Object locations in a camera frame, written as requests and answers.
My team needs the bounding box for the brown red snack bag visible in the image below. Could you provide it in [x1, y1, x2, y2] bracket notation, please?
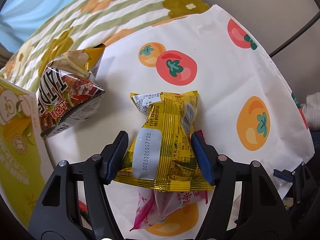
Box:
[38, 44, 106, 139]

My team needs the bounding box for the white fruit print cloth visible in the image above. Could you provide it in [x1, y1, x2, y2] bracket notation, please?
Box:
[44, 4, 315, 239]

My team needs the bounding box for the light blue window cloth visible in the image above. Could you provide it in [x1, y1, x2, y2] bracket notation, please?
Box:
[1, 0, 75, 53]

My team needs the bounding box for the gold snack bag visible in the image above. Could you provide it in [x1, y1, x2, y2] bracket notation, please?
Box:
[115, 90, 213, 192]

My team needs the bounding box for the green cardboard box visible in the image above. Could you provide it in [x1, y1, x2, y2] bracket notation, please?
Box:
[1, 79, 53, 228]

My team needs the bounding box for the pink white snack bag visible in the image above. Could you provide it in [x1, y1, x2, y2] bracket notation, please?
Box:
[130, 129, 209, 231]

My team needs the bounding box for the striped flower bedspread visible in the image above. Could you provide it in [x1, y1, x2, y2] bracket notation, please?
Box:
[1, 0, 209, 92]

